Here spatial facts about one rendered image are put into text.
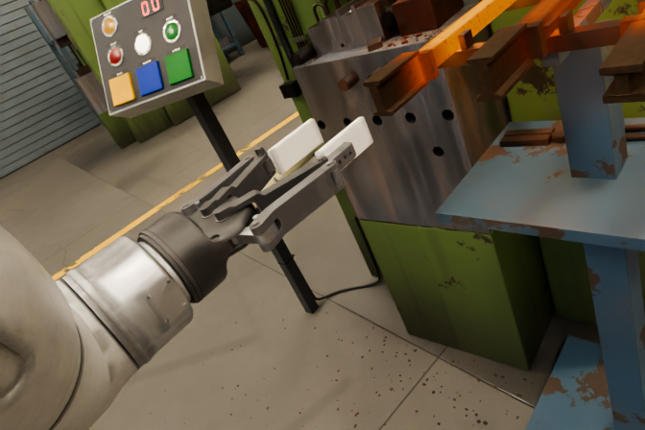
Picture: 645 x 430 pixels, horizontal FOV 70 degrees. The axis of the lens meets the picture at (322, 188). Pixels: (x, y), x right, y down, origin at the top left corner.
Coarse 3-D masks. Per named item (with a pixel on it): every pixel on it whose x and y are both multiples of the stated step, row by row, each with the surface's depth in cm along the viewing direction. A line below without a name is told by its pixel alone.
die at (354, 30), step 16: (352, 0) 101; (368, 0) 98; (336, 16) 99; (352, 16) 96; (368, 16) 94; (320, 32) 104; (336, 32) 101; (352, 32) 99; (368, 32) 96; (384, 32) 94; (320, 48) 107; (336, 48) 104
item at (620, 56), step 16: (624, 16) 40; (640, 16) 39; (624, 32) 40; (640, 32) 37; (624, 48) 36; (640, 48) 35; (608, 64) 35; (624, 64) 34; (640, 64) 33; (624, 80) 34; (640, 80) 35; (608, 96) 35; (624, 96) 35; (640, 96) 34
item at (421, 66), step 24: (504, 0) 67; (456, 24) 63; (480, 24) 63; (432, 48) 57; (456, 48) 60; (384, 72) 53; (408, 72) 55; (432, 72) 56; (384, 96) 53; (408, 96) 55
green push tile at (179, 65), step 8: (168, 56) 118; (176, 56) 117; (184, 56) 116; (168, 64) 118; (176, 64) 117; (184, 64) 116; (168, 72) 119; (176, 72) 118; (184, 72) 117; (192, 72) 116; (176, 80) 118; (184, 80) 117
